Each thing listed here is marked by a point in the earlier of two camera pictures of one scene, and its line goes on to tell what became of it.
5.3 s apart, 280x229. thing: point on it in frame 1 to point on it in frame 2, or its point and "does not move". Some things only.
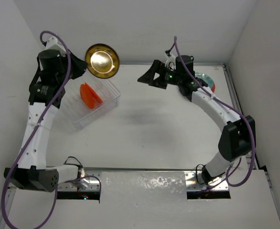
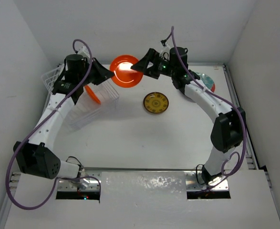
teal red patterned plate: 208,80 does not move
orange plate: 86,96 to 124,76
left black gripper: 80,66 to 102,73
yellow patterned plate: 103,60 to 156,102
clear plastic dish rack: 77,112 does not move
